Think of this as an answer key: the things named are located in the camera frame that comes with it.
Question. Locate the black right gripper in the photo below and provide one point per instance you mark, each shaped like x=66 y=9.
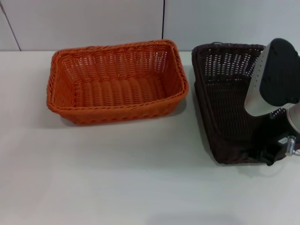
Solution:
x=272 y=145

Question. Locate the dark brown woven plastic basket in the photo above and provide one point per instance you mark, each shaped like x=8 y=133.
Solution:
x=222 y=98

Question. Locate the orange woven plastic basket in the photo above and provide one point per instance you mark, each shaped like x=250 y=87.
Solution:
x=117 y=93

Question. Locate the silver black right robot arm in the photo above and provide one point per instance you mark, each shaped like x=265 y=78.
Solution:
x=260 y=82

